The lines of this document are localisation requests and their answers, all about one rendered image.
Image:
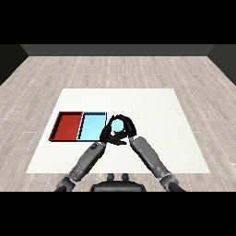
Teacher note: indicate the red shallow open box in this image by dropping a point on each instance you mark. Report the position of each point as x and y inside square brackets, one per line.
[67, 126]

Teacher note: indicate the dark grey robot body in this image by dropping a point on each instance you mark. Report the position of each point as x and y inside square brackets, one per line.
[118, 183]

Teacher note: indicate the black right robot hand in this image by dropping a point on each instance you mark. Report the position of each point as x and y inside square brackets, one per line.
[129, 126]

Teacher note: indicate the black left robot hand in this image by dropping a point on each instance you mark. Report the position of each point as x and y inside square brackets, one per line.
[106, 134]

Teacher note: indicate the light blue shallow open box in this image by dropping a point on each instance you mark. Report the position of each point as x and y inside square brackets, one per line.
[91, 126]

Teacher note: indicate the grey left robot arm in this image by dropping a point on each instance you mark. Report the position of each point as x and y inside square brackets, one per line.
[87, 163]

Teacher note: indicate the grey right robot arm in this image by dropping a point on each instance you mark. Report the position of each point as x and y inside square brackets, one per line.
[151, 161]

